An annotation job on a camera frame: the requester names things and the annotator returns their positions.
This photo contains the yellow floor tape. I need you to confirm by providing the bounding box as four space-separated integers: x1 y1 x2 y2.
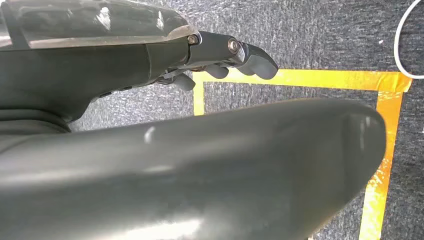
192 68 413 240

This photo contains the white floor cable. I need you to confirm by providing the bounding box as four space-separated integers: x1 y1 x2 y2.
393 0 424 80

